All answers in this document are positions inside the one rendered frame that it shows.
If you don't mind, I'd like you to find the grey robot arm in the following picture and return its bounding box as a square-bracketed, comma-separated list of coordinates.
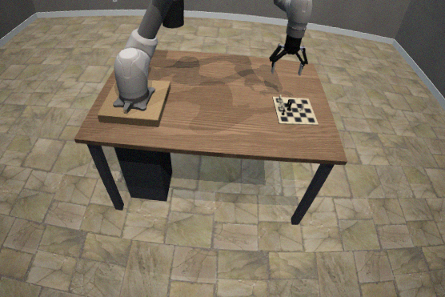
[113, 0, 312, 113]

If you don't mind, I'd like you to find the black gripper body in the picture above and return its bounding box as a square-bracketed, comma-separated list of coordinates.
[284, 35, 302, 55]

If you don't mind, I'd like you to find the black and cream chessboard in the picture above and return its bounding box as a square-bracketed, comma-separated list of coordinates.
[273, 97, 318, 126]

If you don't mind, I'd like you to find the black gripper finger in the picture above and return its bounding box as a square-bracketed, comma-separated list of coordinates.
[269, 44, 291, 74]
[294, 46, 308, 76]

